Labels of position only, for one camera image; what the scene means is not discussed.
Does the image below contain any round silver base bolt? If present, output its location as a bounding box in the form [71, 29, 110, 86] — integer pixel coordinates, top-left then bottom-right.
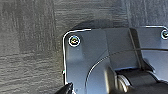
[160, 29, 168, 40]
[68, 34, 82, 48]

